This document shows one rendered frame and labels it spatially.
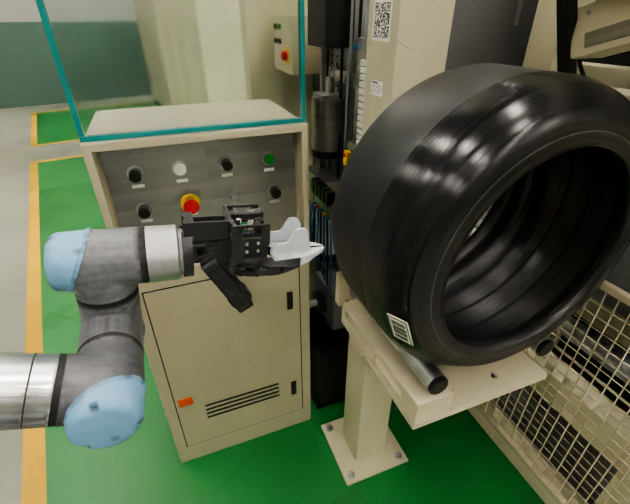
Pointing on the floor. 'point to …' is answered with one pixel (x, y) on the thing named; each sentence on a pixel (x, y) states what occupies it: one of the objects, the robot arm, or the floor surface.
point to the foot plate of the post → (354, 472)
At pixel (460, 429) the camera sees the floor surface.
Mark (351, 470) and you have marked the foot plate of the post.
